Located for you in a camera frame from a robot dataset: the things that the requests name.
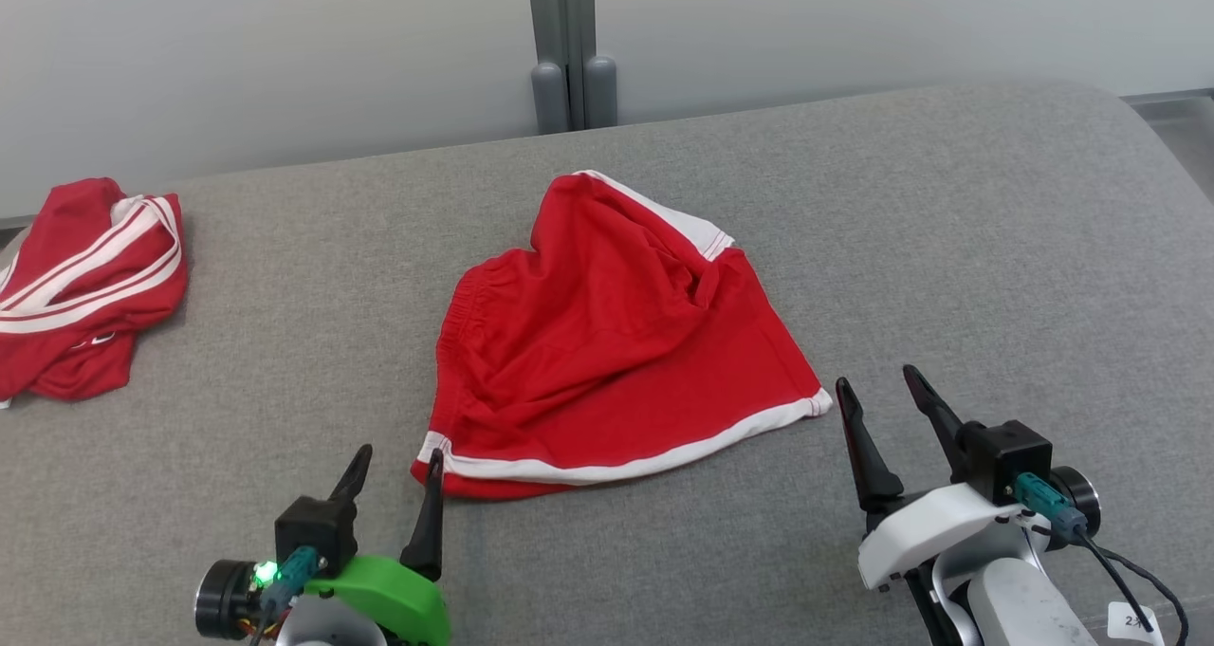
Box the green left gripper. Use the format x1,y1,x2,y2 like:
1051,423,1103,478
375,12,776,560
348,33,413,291
303,444,452,646

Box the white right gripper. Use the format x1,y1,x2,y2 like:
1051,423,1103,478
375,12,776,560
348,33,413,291
836,365,1027,592

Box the red shorts with white trim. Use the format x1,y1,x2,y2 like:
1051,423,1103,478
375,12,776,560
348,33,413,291
411,170,834,502

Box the red jersey with white stripes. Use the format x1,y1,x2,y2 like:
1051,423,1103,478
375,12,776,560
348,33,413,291
0,177,189,410

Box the black cable with teal plug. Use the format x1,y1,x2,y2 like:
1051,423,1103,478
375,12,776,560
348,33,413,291
1011,471,1189,646
248,545,321,646

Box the white cable label tag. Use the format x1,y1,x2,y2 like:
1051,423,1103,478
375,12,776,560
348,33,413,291
1108,601,1166,646

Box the grey partition post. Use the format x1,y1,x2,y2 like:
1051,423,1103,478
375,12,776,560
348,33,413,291
526,0,618,136

